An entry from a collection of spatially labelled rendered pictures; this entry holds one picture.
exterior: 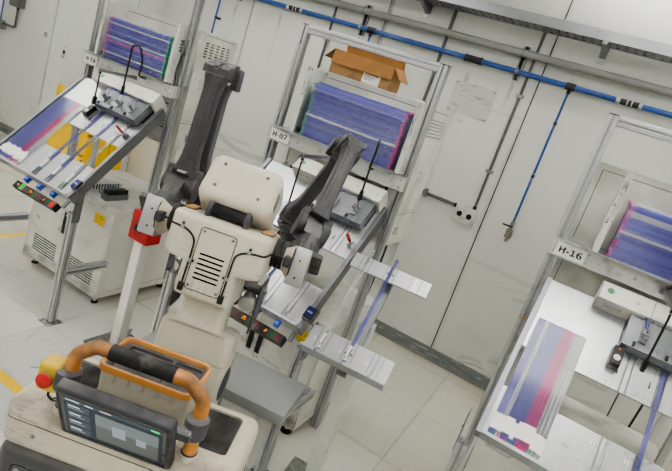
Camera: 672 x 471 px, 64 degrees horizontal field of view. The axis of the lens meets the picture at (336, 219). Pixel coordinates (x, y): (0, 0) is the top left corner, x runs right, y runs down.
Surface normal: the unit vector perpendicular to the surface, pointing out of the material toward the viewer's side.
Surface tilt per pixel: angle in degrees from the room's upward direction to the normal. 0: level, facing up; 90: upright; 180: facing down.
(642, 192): 90
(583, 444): 44
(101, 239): 90
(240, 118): 90
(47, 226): 90
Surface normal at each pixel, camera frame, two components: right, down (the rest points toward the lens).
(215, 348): -0.07, 0.07
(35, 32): -0.45, 0.07
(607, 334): -0.09, -0.61
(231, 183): 0.12, -0.47
